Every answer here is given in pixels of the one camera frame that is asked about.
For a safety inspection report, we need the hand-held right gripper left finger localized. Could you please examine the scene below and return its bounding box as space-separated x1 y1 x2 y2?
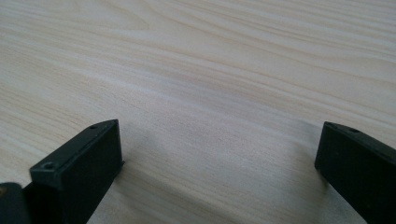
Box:
22 119 125 224

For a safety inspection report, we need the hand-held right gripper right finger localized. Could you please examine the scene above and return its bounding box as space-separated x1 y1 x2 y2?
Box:
314 120 396 224

